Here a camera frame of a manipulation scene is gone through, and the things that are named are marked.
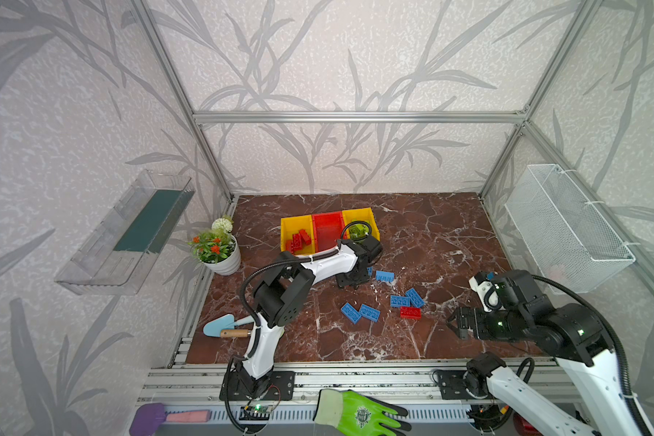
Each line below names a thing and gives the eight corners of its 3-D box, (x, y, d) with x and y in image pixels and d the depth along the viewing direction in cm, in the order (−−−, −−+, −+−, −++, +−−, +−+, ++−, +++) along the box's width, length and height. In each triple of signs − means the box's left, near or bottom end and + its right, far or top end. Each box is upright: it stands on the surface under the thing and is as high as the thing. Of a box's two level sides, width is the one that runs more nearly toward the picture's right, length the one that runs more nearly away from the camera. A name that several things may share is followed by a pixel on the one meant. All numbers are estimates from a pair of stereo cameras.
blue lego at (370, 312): (357, 314, 89) (357, 312, 87) (361, 305, 91) (361, 302, 89) (377, 323, 87) (378, 321, 85) (381, 313, 89) (382, 311, 87)
